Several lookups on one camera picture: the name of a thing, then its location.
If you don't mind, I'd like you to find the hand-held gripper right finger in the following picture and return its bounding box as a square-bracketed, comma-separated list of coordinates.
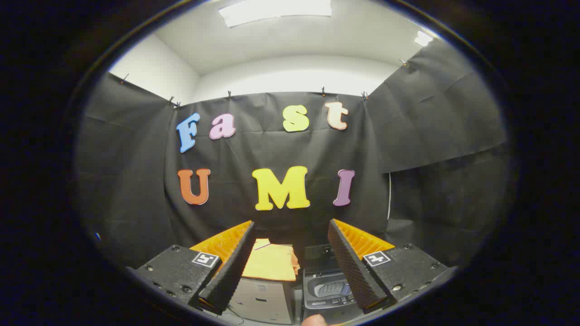
[328, 219, 457, 314]

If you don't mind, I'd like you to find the row of cloth clips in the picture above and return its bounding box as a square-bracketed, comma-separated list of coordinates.
[120, 59, 408, 110]

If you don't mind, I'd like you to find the black backdrop cloth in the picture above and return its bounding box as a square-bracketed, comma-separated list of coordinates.
[75, 38, 510, 272]

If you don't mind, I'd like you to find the orange polo shirt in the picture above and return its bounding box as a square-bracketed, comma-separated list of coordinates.
[242, 238, 300, 282]

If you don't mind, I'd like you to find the light grey cabinet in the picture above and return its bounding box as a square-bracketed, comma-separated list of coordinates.
[227, 277, 295, 325]

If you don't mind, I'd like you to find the grey washing machine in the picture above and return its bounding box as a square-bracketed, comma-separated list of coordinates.
[301, 267, 363, 324]

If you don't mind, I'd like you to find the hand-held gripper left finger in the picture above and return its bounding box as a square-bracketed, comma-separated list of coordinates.
[128, 221, 255, 316]

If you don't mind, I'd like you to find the large ceiling light panel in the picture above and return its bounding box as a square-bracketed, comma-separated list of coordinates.
[218, 0, 332, 29]

